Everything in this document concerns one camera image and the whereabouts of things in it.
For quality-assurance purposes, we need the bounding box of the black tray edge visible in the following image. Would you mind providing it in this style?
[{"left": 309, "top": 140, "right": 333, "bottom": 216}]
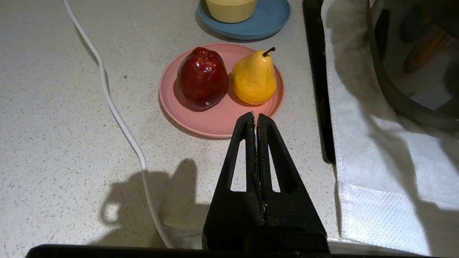
[{"left": 302, "top": 0, "right": 336, "bottom": 164}]

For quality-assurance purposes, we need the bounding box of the red apple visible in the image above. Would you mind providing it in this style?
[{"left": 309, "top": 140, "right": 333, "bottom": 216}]
[{"left": 177, "top": 47, "right": 230, "bottom": 110}]

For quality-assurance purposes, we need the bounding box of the black electric rice cooker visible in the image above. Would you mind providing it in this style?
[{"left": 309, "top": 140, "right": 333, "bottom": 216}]
[{"left": 321, "top": 0, "right": 459, "bottom": 257}]

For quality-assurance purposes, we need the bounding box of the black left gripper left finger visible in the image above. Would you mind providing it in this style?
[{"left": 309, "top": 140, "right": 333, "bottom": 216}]
[{"left": 202, "top": 111, "right": 265, "bottom": 251}]

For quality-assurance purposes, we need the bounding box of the pink plate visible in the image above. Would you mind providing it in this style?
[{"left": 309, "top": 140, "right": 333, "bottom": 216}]
[{"left": 158, "top": 43, "right": 285, "bottom": 139}]

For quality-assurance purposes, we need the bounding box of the white power cable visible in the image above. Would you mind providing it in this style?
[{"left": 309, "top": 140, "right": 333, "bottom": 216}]
[{"left": 63, "top": 0, "right": 176, "bottom": 248}]

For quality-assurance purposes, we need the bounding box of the blue plate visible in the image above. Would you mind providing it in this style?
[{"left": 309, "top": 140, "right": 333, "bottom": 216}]
[{"left": 198, "top": 0, "right": 292, "bottom": 40}]

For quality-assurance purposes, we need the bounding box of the black rice cooker body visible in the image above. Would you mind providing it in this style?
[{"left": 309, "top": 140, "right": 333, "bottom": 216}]
[{"left": 366, "top": 0, "right": 459, "bottom": 131}]

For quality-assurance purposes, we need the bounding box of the yellow pear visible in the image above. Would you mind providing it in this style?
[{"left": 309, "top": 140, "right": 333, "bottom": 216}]
[{"left": 231, "top": 47, "right": 278, "bottom": 105}]

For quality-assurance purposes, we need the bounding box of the yellow bowl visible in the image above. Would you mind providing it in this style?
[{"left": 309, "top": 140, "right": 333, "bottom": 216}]
[{"left": 205, "top": 0, "right": 259, "bottom": 24}]

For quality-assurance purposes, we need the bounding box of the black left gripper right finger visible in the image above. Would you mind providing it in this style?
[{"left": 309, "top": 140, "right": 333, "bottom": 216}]
[{"left": 256, "top": 113, "right": 330, "bottom": 252}]

